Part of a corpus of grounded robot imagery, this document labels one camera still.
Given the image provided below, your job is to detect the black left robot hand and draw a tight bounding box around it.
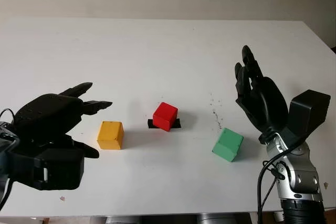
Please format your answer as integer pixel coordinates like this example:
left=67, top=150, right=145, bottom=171
left=12, top=82, right=113, bottom=159

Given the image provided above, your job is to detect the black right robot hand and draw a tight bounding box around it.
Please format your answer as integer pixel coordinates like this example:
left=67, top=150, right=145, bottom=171
left=234, top=45, right=289, bottom=145

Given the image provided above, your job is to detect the green wooden block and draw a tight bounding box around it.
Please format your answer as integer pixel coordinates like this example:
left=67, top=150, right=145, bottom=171
left=211, top=127, right=244, bottom=163

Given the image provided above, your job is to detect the yellow wooden block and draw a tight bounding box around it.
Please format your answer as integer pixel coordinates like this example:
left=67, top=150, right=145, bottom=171
left=96, top=121, right=124, bottom=151

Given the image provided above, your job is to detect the red wooden block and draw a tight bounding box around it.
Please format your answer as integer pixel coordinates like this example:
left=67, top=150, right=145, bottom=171
left=152, top=102, right=179, bottom=132

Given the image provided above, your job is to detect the black tape strip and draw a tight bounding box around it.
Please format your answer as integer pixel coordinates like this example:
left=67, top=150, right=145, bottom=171
left=147, top=118, right=182, bottom=130

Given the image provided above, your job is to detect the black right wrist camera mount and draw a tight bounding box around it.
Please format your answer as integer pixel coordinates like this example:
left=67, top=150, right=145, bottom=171
left=285, top=89, right=331, bottom=146

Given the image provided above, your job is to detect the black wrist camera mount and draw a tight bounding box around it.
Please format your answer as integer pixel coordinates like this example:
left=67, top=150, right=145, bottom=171
left=285, top=89, right=331, bottom=146
left=7, top=147, right=86, bottom=191

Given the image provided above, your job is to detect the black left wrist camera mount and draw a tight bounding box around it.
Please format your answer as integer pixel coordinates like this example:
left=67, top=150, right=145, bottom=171
left=7, top=147, right=86, bottom=191

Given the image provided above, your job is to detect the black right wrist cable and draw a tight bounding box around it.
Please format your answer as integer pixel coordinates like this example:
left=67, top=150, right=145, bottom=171
left=257, top=142, right=310, bottom=224

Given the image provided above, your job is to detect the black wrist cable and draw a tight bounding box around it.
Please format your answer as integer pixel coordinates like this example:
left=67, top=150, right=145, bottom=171
left=0, top=108, right=15, bottom=209
left=257, top=142, right=310, bottom=224

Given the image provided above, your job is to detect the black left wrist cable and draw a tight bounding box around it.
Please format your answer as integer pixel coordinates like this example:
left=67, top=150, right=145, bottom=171
left=0, top=108, right=15, bottom=209

